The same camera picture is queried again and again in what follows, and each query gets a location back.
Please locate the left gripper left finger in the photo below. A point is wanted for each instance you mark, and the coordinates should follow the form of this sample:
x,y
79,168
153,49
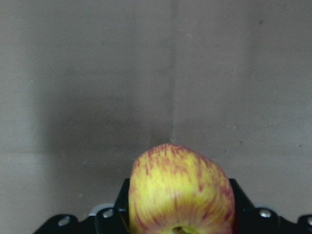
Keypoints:
x,y
103,218

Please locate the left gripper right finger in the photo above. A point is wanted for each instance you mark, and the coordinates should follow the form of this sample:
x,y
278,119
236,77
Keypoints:
x,y
250,219

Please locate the yellow-red apple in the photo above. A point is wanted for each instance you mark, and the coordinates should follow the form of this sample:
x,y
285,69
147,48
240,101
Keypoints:
x,y
174,190

